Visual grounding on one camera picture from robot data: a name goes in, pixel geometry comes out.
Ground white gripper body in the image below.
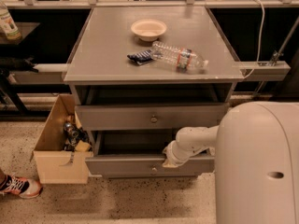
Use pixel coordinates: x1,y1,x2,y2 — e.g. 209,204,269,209
163,141,191,167

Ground grey drawer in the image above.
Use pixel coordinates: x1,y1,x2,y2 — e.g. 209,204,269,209
75,104,229,131
86,129,214,178

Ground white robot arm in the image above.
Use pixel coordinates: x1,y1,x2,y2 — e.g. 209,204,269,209
164,102,299,224

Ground grey top drawer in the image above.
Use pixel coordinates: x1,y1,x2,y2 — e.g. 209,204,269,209
75,104,229,131

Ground grey drawer cabinet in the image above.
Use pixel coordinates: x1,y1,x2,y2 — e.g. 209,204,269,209
62,6,245,179

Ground yellow sponge in box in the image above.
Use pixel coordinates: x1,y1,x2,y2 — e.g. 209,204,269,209
75,141,91,152

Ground clear plastic water bottle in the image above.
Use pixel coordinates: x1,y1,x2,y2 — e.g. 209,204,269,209
150,41,208,74

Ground metal can in box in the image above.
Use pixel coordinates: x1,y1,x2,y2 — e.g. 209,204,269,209
64,122,79,138

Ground blue snack packet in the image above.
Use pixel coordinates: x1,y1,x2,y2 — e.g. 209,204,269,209
127,49,153,65

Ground cardboard box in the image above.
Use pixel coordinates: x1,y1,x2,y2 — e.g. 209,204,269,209
33,94,93,184

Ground white paper bowl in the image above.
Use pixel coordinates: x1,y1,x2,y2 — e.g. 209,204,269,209
131,19,167,42

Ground red white sneaker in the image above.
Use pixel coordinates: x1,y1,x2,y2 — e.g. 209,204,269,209
0,175,42,199

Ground black side table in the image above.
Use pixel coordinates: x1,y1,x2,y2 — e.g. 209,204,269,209
0,22,39,115

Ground green labelled bottle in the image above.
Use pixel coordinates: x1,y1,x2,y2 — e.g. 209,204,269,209
0,1,21,40

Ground white cable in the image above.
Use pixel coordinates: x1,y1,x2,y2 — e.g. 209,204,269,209
242,0,266,80

